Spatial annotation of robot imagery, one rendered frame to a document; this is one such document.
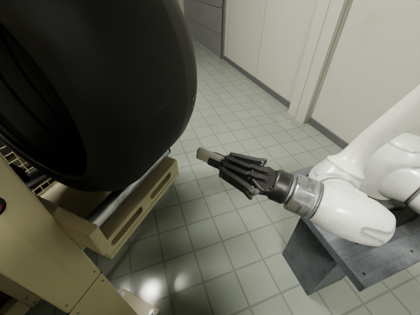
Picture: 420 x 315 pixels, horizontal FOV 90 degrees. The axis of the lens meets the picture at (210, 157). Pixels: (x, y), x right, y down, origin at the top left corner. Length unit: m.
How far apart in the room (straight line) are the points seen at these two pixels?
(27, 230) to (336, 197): 0.65
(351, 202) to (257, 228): 1.17
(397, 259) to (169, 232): 1.22
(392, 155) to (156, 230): 1.37
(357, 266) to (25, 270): 0.93
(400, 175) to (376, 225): 0.37
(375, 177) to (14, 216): 0.99
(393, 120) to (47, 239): 0.81
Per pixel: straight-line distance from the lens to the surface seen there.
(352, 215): 0.51
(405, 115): 0.58
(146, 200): 0.69
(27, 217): 0.59
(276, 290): 1.48
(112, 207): 0.63
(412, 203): 0.91
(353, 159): 0.64
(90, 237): 0.56
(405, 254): 1.04
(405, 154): 0.86
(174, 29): 0.47
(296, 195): 0.49
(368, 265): 0.94
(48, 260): 0.69
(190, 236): 1.57
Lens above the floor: 1.37
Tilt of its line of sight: 41 degrees down
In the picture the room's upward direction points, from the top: straight up
